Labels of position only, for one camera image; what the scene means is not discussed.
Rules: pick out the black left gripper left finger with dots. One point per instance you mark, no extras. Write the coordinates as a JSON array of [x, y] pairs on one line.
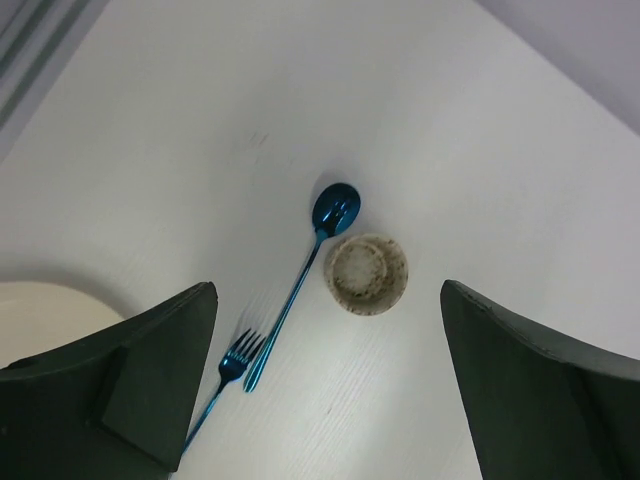
[[116, 404]]

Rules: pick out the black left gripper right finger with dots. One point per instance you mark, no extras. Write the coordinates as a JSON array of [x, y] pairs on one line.
[[539, 404]]

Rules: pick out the cream round plate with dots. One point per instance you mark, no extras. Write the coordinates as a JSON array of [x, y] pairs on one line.
[[37, 317]]

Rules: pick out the speckled ceramic cup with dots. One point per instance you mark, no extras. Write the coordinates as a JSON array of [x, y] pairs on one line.
[[366, 274]]

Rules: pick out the blue metal spoon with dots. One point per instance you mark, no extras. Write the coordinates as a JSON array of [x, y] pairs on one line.
[[334, 211]]

